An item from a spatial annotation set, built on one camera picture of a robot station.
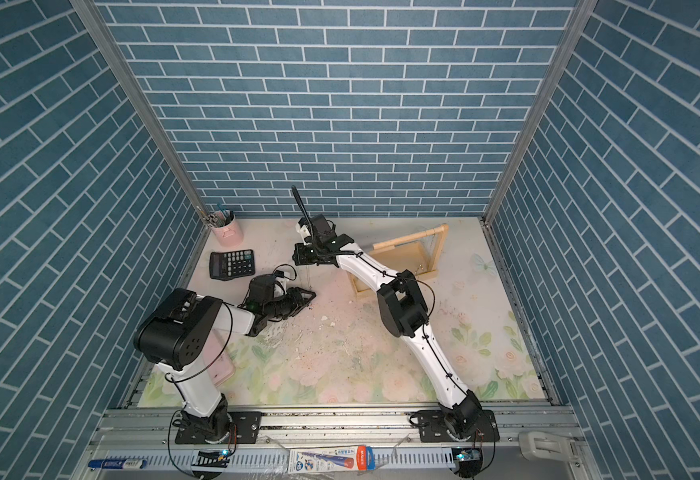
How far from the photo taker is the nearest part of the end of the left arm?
2.54 ft

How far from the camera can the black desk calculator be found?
104cm

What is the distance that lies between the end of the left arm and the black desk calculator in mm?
209

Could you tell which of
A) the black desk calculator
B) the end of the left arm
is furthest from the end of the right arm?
the black desk calculator
